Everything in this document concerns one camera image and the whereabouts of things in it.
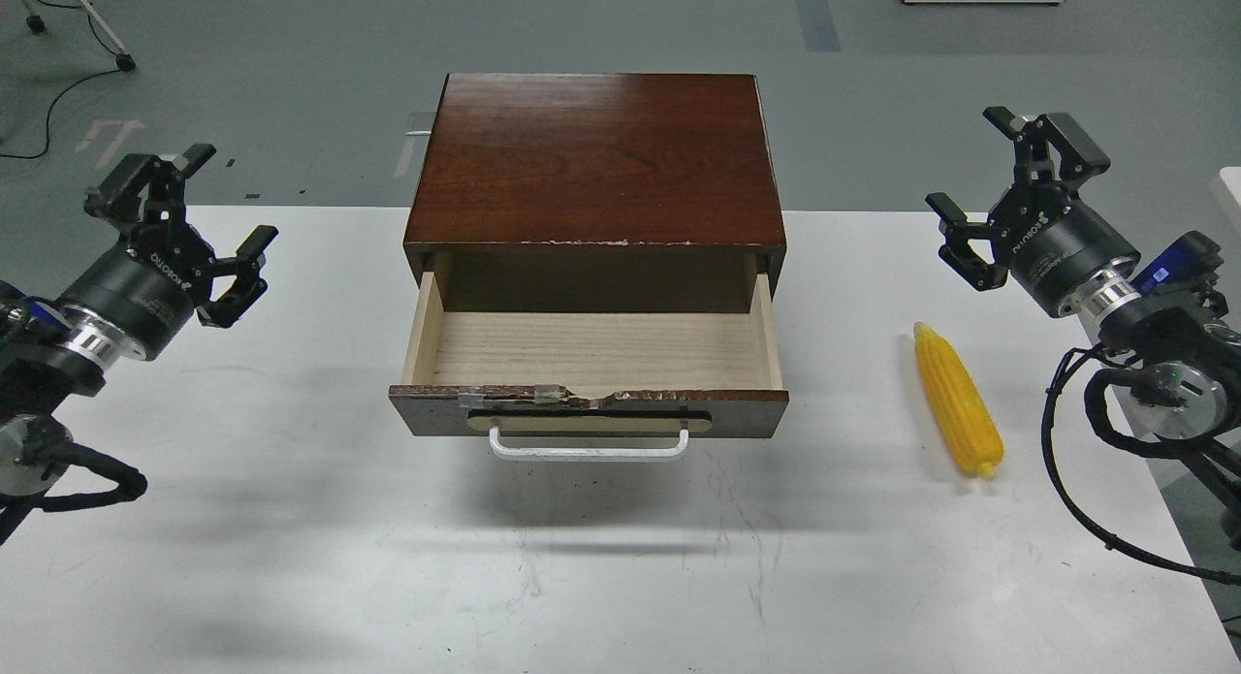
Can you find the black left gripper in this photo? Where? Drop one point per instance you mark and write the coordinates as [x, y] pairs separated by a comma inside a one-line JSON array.
[[145, 285]]

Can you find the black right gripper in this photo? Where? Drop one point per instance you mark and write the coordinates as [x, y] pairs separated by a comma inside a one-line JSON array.
[[1049, 239]]

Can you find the yellow toy corn cob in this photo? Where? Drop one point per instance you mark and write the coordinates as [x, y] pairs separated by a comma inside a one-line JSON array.
[[964, 421]]

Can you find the wooden drawer with white handle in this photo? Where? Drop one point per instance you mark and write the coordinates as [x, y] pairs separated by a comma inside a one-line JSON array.
[[592, 386]]

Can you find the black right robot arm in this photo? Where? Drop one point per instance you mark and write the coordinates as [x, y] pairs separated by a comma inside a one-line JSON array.
[[1179, 393]]

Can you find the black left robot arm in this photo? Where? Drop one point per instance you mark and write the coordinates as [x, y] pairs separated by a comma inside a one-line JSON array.
[[50, 354]]

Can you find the dark wooden drawer cabinet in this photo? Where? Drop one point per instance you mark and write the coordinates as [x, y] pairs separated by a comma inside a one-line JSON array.
[[643, 163]]

